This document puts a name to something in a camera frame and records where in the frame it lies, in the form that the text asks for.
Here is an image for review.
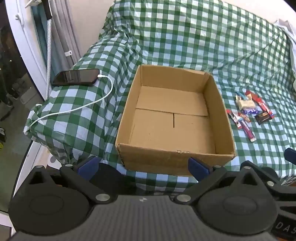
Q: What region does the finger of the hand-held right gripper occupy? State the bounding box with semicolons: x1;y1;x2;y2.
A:
284;148;296;166

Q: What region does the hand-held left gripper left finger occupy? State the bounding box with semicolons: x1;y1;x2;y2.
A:
22;156;117;205

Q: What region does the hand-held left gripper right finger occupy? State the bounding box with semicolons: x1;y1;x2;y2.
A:
172;156;272;205

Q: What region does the black square snack packet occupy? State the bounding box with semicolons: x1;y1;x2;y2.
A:
255;112;271;126

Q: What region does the cardboard box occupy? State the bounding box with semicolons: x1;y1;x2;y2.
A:
115;64;236;177

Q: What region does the wide red white snack packet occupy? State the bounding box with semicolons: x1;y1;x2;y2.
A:
252;95;274;118

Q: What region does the white dotted bag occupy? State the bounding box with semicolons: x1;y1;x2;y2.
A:
48;154;63;166

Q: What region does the pink purple snack stick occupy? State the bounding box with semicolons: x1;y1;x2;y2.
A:
239;117;257;142

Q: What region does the black smartphone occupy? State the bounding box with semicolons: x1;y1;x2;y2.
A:
51;69;100;87

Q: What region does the green white checkered cloth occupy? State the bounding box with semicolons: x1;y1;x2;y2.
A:
24;0;296;193

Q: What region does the teal curtain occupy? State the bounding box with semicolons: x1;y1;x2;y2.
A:
31;5;53;77

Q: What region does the grey curtain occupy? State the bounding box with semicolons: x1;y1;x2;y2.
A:
50;0;81;67

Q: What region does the white charging cable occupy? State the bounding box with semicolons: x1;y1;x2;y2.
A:
23;75;114;135

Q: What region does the black white braided cable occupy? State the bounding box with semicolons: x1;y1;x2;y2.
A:
45;17;52;101

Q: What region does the white door frame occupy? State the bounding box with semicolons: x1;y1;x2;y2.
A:
6;0;50;102

